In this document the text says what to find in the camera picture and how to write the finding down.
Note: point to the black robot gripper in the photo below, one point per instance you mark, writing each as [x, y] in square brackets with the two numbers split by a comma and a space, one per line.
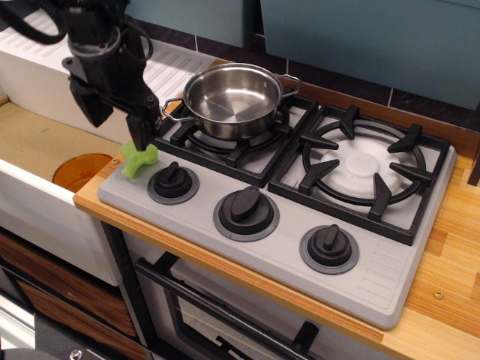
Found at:
[103, 78]

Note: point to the green plastic broccoli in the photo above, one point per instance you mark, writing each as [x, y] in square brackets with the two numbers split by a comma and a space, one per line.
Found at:
[134, 159]

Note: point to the stainless steel pot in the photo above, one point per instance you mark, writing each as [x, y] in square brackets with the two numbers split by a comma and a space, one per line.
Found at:
[232, 101]

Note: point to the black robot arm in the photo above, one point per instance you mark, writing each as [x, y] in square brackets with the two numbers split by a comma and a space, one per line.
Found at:
[97, 23]

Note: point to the black left stove knob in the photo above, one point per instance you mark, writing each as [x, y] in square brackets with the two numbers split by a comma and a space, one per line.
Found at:
[173, 185]

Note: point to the black stove knob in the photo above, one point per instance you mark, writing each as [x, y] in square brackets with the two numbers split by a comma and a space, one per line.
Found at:
[329, 250]
[246, 215]
[173, 185]

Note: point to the black middle stove knob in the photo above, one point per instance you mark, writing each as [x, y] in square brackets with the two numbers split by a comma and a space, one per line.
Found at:
[246, 215]

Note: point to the black right stove knob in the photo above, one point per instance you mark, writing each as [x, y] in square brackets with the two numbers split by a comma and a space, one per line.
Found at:
[329, 250]

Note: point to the grey toy stove top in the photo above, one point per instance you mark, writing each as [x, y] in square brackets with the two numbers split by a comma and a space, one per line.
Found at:
[375, 290]

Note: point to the orange sink drain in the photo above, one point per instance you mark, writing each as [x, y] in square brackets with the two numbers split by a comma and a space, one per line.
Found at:
[76, 172]

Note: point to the white toy sink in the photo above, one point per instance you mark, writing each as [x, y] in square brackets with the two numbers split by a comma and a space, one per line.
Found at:
[41, 128]

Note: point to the black left burner grate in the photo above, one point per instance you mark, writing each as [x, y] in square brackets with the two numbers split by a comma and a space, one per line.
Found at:
[252, 161]

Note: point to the black burner grate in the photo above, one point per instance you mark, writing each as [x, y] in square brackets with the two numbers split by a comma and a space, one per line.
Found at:
[373, 174]
[252, 161]

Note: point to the toy oven door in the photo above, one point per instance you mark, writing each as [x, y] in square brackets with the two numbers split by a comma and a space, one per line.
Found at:
[285, 323]

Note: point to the wooden drawer front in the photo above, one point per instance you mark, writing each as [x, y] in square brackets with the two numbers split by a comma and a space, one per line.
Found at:
[71, 297]

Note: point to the black right burner grate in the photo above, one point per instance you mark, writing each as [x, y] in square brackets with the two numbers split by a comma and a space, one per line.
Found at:
[373, 174]

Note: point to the black oven door handle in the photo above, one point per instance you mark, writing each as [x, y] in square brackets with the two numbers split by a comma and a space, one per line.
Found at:
[213, 327]

